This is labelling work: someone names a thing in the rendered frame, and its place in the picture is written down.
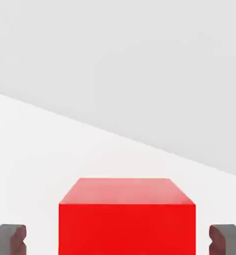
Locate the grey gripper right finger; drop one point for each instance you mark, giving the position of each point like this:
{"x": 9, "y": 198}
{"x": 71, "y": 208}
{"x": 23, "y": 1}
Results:
{"x": 229, "y": 242}

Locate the small red cube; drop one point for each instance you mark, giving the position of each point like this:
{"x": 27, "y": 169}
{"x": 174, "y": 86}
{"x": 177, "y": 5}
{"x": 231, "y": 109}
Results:
{"x": 127, "y": 227}

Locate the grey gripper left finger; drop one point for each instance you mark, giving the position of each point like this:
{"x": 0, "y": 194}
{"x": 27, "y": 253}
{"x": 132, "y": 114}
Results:
{"x": 6, "y": 242}

